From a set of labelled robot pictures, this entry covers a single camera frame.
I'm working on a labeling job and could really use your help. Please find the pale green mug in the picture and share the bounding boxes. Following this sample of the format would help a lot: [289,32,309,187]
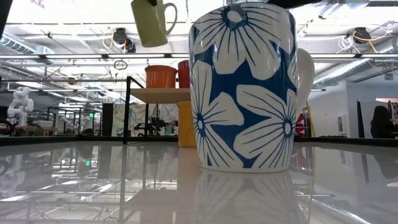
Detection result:
[130,0,178,48]

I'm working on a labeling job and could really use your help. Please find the orange mug black rim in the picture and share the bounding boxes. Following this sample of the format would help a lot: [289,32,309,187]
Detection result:
[144,65,178,89]

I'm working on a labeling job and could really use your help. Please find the red mug white interior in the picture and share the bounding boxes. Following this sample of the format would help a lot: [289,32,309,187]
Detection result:
[177,59,191,89]

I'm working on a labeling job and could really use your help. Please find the blue white flower mug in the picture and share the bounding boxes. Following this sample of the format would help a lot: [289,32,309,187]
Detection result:
[188,2,315,174]

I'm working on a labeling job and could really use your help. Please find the yellow speckled mug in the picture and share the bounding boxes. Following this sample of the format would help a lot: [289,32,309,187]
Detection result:
[176,99,197,149]

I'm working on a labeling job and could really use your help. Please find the red object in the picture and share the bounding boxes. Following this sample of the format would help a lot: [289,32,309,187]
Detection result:
[294,112,308,138]

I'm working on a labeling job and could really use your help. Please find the black cabinet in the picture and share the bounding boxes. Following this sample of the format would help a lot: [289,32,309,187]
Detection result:
[101,102,114,137]

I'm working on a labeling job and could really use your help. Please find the person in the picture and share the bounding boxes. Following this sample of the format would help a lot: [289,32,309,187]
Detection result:
[369,105,398,139]

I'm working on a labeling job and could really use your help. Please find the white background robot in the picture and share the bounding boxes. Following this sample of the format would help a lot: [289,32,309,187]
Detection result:
[6,86,35,127]

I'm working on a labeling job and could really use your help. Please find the ceiling cable reel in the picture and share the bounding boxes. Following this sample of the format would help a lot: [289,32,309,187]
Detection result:
[112,27,137,54]
[352,27,373,45]

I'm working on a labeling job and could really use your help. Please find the silver ceiling duct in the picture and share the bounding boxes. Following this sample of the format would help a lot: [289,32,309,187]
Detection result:
[0,30,55,65]
[312,37,398,86]

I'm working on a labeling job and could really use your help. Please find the wooden shelf black frame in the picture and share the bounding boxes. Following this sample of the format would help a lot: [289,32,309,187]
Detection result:
[123,76,191,146]

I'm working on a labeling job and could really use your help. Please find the yellow hanging cable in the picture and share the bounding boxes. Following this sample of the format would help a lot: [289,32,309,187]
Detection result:
[306,101,317,138]

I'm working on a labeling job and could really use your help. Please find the white wall box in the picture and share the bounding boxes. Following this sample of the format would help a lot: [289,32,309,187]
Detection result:
[337,114,346,134]

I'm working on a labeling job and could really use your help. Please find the black table edge rail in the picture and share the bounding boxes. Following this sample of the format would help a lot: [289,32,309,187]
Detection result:
[0,134,398,147]

